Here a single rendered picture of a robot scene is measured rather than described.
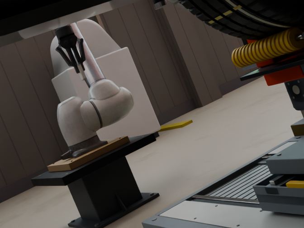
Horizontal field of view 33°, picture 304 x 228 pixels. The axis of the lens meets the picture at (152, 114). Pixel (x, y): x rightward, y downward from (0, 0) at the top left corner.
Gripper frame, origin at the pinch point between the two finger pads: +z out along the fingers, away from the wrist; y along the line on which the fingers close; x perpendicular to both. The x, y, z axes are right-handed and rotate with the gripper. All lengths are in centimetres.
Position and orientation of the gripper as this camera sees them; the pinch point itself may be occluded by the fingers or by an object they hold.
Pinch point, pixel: (81, 72)
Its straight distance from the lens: 220.8
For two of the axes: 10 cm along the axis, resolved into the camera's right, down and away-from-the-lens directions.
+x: 3.9, -0.9, -9.2
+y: -8.4, 3.8, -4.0
